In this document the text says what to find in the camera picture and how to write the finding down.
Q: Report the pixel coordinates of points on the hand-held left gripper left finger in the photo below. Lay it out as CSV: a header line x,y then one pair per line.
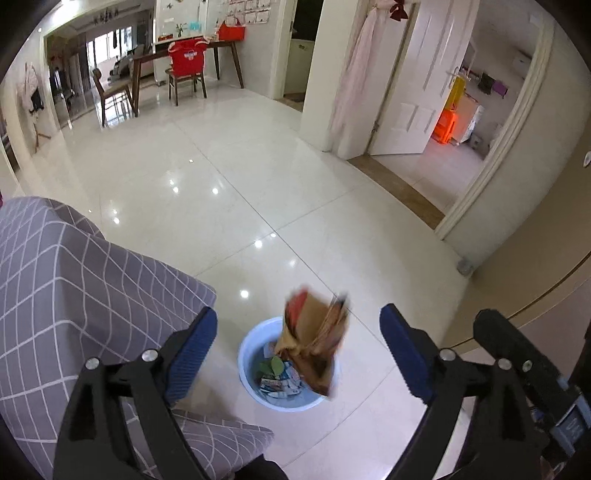
x,y
191,355

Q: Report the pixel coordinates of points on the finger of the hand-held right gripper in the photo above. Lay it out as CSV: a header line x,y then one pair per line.
x,y
517,346

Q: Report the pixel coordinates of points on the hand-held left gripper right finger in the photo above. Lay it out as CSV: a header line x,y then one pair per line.
x,y
406,355

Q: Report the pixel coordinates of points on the light blue plastic bucket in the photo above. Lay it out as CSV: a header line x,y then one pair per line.
x,y
251,355

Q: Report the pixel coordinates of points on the torn red paper bag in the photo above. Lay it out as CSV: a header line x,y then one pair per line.
x,y
309,334

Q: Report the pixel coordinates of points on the grey checked tablecloth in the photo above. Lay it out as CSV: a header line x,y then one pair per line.
x,y
69,295

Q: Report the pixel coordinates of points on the orange stool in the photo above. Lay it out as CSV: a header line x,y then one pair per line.
x,y
445,127

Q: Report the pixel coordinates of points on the pink curtain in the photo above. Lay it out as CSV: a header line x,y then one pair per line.
x,y
353,92

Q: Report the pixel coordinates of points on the wooden chair with red shirt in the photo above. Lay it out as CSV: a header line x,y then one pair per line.
x,y
184,85

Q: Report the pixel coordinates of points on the white panel door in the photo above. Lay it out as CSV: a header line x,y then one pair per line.
x,y
415,78

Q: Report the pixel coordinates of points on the white air conditioner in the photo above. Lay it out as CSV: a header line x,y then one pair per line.
x,y
521,63

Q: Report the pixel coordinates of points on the red shirt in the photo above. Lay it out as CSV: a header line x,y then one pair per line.
x,y
187,56

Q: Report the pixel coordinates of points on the coat stand with clothes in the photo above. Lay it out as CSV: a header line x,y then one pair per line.
x,y
33,99

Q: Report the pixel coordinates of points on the wooden dining table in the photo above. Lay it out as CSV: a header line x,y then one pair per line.
x,y
152,53

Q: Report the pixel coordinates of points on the white cabinet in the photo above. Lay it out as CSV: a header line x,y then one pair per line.
x,y
301,64

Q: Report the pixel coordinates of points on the dark red bow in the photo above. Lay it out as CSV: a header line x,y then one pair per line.
x,y
399,8

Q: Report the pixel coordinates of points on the wall of paper certificates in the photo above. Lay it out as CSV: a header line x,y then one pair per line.
x,y
244,10

